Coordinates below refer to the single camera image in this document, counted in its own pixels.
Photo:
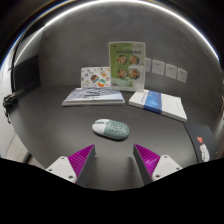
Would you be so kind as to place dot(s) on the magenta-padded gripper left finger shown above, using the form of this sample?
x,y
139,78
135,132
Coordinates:
x,y
71,165

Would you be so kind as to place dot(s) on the green printed acrylic sign stand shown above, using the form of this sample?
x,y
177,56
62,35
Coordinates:
x,y
126,66

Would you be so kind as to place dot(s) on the small white sticker card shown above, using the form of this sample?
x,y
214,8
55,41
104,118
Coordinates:
x,y
95,78

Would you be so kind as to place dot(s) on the black mouse pad with heart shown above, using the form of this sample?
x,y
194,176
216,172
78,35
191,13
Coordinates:
x,y
200,141

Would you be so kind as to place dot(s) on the green and white perforated mouse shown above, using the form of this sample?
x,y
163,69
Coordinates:
x,y
113,130

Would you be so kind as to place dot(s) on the grey patterned book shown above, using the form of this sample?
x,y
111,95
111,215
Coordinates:
x,y
93,96

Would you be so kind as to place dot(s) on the white book with blue band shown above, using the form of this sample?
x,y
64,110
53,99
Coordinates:
x,y
160,103

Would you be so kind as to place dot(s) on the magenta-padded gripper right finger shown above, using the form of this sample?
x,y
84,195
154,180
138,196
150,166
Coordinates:
x,y
156,165

